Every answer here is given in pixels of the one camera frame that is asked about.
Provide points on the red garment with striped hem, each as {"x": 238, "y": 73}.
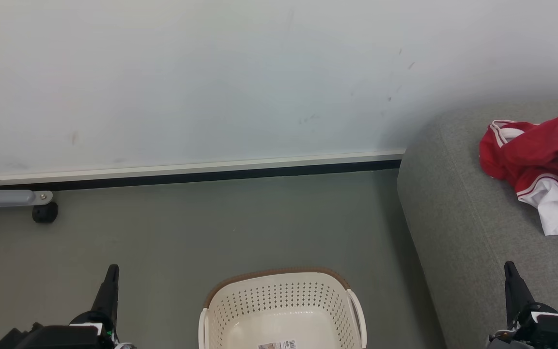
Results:
{"x": 555, "y": 150}

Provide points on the cream perforated laundry basket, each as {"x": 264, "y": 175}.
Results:
{"x": 279, "y": 310}

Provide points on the white partition bottom rail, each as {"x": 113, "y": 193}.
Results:
{"x": 187, "y": 169}

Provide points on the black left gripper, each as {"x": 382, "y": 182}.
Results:
{"x": 107, "y": 328}

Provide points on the black caster wheel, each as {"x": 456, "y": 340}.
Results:
{"x": 45, "y": 213}

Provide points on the barcode label sticker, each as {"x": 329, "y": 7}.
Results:
{"x": 277, "y": 345}

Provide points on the red jersey with white trim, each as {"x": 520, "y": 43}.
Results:
{"x": 497, "y": 160}

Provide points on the grey partition stand leg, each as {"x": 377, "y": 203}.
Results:
{"x": 3, "y": 198}

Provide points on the grey fabric sofa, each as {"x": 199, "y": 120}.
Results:
{"x": 468, "y": 218}

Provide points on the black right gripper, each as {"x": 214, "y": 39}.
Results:
{"x": 521, "y": 329}

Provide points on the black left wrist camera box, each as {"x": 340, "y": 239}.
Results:
{"x": 56, "y": 338}

